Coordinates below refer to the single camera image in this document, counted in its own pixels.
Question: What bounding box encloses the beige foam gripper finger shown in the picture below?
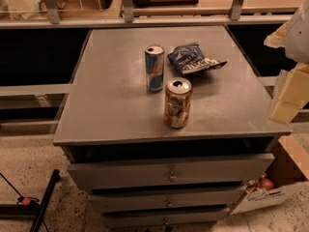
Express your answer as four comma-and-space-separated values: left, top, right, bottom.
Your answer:
269, 63, 309, 124

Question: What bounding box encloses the brown patterned drink can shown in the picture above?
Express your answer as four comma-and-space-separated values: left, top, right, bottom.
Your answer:
163, 77, 192, 129

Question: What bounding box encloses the blue silver redbull can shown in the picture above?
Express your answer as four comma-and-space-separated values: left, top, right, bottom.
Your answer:
145, 44, 164, 93

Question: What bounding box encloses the open cardboard box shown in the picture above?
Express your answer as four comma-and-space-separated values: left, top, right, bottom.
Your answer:
231, 135, 309, 215

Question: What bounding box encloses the red bottle in box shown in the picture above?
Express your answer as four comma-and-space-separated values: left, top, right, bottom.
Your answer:
257, 176, 274, 190

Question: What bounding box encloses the top grey drawer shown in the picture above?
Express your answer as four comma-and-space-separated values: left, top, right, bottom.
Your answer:
68, 153, 274, 189

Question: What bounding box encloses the grey drawer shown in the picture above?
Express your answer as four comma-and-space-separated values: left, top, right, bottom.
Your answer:
68, 153, 274, 189
88, 187, 244, 213
103, 208, 230, 228

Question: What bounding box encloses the blue crumpled chip bag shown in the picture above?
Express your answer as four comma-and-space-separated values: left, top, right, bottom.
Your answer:
167, 43, 227, 75

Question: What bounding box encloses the middle grey drawer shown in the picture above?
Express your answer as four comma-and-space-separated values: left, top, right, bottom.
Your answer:
88, 187, 244, 213

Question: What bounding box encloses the grey drawer cabinet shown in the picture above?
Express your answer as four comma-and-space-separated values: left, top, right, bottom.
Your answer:
54, 26, 289, 228

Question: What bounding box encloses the bottom grey drawer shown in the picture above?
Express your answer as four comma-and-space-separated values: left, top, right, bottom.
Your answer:
103, 208, 230, 228

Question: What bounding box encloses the black tripod leg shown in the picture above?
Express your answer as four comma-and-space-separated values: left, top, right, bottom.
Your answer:
29, 169, 61, 232

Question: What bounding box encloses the metal railing frame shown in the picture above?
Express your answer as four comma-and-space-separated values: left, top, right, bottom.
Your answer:
0, 0, 305, 29

